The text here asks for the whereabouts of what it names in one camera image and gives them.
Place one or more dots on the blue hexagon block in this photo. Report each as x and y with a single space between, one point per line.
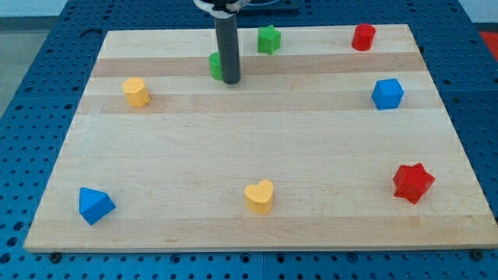
387 94

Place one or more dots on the red star block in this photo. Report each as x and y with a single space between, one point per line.
412 182

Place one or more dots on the green star block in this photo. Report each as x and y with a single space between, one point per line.
269 40

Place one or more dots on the red cylinder block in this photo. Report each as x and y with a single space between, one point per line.
363 37

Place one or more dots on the wooden board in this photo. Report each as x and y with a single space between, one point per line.
302 118

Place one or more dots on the blue triangle block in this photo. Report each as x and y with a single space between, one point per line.
94 204

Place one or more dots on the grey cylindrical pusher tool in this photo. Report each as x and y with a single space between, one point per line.
227 41

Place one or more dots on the green cylinder block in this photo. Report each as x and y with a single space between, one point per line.
215 66

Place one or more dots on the yellow pentagon block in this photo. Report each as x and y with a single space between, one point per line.
136 92

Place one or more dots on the yellow heart block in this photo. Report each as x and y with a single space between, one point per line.
259 197

